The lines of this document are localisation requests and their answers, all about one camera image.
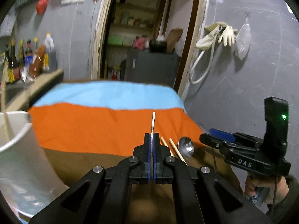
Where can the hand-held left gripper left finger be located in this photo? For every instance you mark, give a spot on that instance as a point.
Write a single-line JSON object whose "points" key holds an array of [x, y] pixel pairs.
{"points": [[147, 161]]}

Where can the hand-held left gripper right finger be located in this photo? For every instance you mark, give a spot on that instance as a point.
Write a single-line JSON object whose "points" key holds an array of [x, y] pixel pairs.
{"points": [[156, 163]]}

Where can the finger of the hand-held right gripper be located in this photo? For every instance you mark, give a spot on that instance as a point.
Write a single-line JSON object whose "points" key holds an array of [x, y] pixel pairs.
{"points": [[213, 142], [222, 134]]}

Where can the metal spoon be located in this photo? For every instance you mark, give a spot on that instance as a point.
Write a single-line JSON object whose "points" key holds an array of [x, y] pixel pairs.
{"points": [[186, 147]]}

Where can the metal fork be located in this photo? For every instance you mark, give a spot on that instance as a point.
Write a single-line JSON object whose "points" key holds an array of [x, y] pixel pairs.
{"points": [[153, 126]]}

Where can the white plastic utensil basket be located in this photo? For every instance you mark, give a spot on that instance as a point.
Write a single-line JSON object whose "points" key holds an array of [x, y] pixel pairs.
{"points": [[23, 158]]}

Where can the person's right forearm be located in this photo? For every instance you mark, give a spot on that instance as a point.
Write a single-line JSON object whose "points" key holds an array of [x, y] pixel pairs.
{"points": [[289, 205]]}

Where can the person's right hand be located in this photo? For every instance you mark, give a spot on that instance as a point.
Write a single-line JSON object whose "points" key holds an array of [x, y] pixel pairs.
{"points": [[275, 189]]}

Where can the striped blanket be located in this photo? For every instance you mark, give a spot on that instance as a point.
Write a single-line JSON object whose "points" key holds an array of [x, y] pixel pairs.
{"points": [[93, 121]]}

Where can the translucent plastic bag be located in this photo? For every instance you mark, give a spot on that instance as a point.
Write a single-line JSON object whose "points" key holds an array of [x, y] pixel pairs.
{"points": [[243, 44]]}

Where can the dark grey cabinet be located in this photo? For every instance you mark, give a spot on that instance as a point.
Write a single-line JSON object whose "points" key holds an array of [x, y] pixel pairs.
{"points": [[151, 67]]}

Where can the cream rubber glove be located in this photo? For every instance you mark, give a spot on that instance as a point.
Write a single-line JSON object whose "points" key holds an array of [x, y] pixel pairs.
{"points": [[227, 36], [206, 40]]}

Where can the wooden cutting board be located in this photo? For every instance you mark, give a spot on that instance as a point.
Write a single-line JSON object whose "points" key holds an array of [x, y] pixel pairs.
{"points": [[174, 38]]}

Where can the black bowl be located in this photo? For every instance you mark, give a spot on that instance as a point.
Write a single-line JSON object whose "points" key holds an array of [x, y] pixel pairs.
{"points": [[157, 46]]}

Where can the pink cloth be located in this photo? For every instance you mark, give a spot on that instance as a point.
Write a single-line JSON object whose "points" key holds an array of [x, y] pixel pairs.
{"points": [[140, 43]]}

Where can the beige kitchen counter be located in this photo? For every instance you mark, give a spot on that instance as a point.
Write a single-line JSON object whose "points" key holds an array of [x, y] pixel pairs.
{"points": [[42, 81]]}

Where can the wooden shelf unit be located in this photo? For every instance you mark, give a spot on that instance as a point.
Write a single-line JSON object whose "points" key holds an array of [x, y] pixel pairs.
{"points": [[135, 25]]}

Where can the clear oil jug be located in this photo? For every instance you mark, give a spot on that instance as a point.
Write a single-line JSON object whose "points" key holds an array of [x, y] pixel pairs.
{"points": [[50, 49]]}

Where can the blue white packet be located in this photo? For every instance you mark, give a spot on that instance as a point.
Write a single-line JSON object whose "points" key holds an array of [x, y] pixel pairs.
{"points": [[26, 74]]}

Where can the brown packet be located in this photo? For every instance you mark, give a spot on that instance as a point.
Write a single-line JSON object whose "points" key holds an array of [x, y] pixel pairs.
{"points": [[37, 60]]}

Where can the steel sink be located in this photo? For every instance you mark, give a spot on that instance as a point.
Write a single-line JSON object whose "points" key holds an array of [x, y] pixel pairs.
{"points": [[14, 93]]}

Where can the row of dark sauce bottles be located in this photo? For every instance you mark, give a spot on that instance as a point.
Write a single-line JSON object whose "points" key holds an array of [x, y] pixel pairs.
{"points": [[14, 67]]}

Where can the red plastic bag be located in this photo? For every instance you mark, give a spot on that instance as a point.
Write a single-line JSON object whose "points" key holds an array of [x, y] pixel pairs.
{"points": [[42, 2]]}

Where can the wooden door frame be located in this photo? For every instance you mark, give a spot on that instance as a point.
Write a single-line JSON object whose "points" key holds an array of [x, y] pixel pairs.
{"points": [[98, 39]]}

